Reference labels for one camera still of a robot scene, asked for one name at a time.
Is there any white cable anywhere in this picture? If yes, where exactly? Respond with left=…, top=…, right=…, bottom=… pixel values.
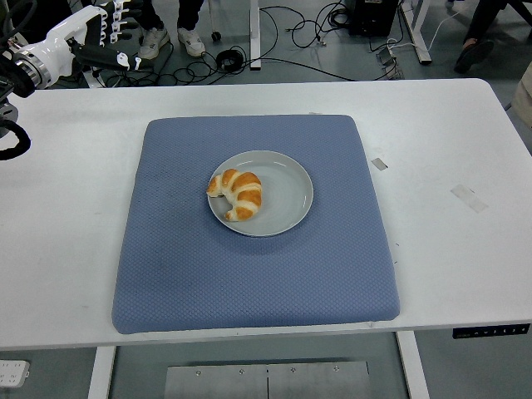
left=386, top=7, right=462, bottom=52

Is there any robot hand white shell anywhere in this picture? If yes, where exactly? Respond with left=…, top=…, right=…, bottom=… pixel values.
left=32, top=0, right=155, bottom=87

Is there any croissant bread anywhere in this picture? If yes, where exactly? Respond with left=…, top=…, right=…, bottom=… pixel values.
left=206, top=168, right=264, bottom=223

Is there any white power strip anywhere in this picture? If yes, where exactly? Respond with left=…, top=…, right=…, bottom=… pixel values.
left=0, top=359, right=32, bottom=388

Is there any grey floor socket box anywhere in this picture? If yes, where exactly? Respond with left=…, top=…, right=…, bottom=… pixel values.
left=376, top=44, right=404, bottom=80

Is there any long black floor cable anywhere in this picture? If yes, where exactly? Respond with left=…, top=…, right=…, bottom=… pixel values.
left=243, top=57, right=358, bottom=82

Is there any black table control panel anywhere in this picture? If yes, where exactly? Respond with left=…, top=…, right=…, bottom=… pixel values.
left=452, top=327, right=532, bottom=340

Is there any black equipment box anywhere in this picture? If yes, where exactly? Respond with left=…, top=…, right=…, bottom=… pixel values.
left=347, top=0, right=402, bottom=37

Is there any looped black floor cable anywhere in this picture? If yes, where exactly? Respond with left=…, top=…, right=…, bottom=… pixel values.
left=290, top=0, right=354, bottom=49

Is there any person's leg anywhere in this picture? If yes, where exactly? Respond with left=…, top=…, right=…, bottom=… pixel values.
left=140, top=0, right=165, bottom=31
left=463, top=0, right=532, bottom=42
left=177, top=0, right=204, bottom=30

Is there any white table leg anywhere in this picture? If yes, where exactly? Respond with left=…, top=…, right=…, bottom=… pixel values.
left=86, top=345, right=117, bottom=399
left=395, top=331, right=431, bottom=399

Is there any grey metal plate with screws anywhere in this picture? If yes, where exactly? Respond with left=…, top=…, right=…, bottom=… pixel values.
left=165, top=361, right=371, bottom=399

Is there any coiled black cable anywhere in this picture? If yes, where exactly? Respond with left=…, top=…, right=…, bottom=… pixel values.
left=215, top=48, right=244, bottom=71

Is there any blue quilted mat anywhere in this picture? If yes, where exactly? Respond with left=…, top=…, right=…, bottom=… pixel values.
left=111, top=114, right=402, bottom=336

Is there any grey round plate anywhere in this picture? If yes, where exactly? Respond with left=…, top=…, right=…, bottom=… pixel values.
left=206, top=150, right=314, bottom=239

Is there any person's dark shoe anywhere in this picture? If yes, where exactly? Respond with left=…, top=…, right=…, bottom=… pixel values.
left=453, top=37, right=495, bottom=75

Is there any white desk leg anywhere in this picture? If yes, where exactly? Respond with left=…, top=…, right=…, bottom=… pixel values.
left=249, top=0, right=263, bottom=71
left=401, top=0, right=433, bottom=66

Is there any beige fabric object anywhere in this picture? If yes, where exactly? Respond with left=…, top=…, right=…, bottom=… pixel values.
left=510, top=62, right=532, bottom=130

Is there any large clear tape piece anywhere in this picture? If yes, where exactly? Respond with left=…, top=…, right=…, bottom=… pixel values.
left=450, top=184, right=490, bottom=214

